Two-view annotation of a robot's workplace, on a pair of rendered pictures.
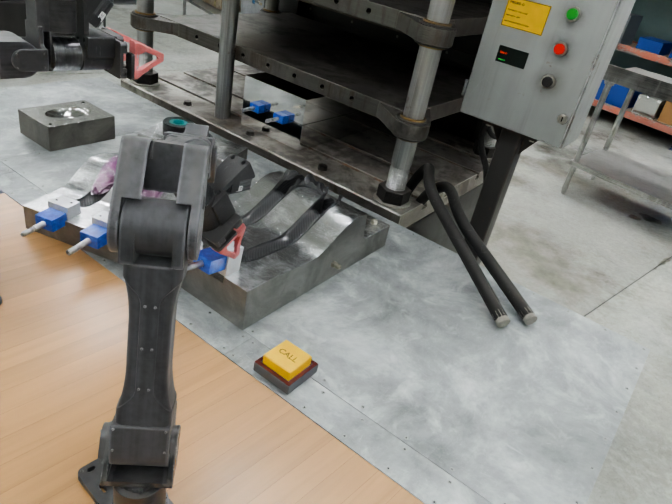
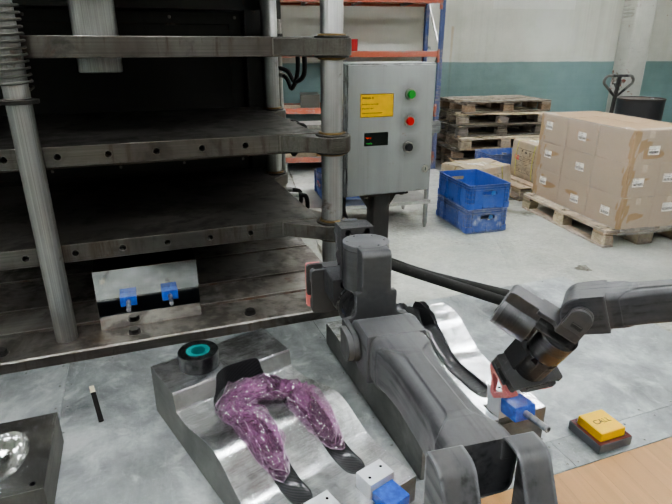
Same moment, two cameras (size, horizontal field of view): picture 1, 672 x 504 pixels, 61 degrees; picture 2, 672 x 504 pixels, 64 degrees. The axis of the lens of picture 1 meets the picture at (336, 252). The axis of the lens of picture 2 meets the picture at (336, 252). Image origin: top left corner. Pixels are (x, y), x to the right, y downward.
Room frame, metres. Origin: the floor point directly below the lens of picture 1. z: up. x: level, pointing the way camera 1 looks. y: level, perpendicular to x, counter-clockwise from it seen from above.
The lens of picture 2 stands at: (0.61, 1.03, 1.52)
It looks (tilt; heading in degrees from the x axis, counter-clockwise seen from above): 21 degrees down; 309
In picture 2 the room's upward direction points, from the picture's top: straight up
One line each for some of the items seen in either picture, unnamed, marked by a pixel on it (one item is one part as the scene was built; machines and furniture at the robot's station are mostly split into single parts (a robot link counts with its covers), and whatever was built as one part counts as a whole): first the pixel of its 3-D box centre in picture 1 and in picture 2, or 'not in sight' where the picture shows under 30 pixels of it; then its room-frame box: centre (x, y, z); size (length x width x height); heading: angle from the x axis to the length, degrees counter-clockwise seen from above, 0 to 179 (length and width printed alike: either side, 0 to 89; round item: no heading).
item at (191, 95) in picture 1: (316, 123); (133, 286); (2.16, 0.18, 0.76); 1.30 x 0.84 x 0.07; 59
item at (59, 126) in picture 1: (68, 124); (6, 473); (1.49, 0.82, 0.84); 0.20 x 0.15 x 0.07; 149
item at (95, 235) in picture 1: (92, 238); (395, 503); (0.93, 0.48, 0.86); 0.13 x 0.05 x 0.05; 166
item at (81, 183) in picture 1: (149, 183); (270, 427); (1.21, 0.47, 0.86); 0.50 x 0.26 x 0.11; 166
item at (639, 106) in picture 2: not in sight; (634, 132); (2.01, -7.11, 0.44); 0.59 x 0.59 x 0.88
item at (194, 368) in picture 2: (178, 128); (198, 357); (1.41, 0.48, 0.93); 0.08 x 0.08 x 0.04
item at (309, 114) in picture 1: (317, 102); (145, 262); (2.06, 0.18, 0.87); 0.50 x 0.27 x 0.17; 149
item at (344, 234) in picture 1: (283, 230); (419, 360); (1.10, 0.12, 0.87); 0.50 x 0.26 x 0.14; 149
